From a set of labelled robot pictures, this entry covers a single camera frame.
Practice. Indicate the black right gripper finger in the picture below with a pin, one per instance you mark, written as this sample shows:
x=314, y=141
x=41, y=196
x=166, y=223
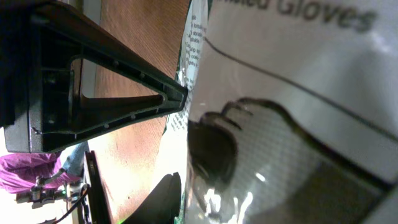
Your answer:
x=162, y=205

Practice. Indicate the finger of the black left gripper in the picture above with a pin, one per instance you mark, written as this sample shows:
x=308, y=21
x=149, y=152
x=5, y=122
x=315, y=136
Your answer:
x=45, y=49

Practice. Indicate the green 3M cloth package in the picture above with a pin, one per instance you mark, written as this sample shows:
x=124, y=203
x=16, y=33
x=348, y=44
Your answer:
x=291, y=115

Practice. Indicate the metal stand with cables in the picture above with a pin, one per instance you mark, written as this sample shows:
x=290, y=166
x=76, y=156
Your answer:
x=74, y=194

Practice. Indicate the person in purple clothing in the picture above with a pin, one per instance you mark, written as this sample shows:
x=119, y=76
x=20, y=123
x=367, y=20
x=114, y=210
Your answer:
x=20, y=170

